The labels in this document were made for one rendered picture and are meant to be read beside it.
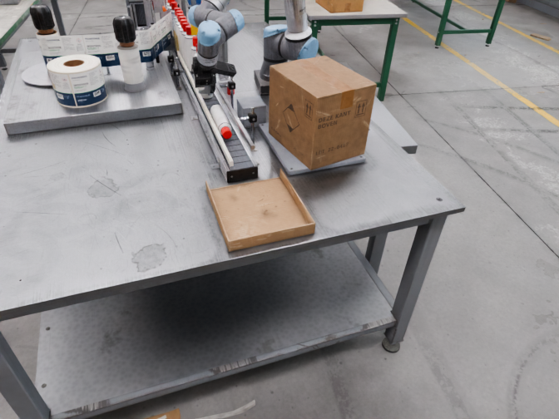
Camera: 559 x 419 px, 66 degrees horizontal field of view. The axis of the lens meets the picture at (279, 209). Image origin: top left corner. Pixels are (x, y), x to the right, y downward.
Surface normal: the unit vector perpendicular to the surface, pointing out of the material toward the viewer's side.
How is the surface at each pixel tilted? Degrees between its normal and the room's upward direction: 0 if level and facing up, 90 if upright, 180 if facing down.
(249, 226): 0
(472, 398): 0
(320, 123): 90
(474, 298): 0
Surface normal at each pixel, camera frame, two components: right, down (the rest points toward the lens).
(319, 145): 0.51, 0.55
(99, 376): 0.03, -0.78
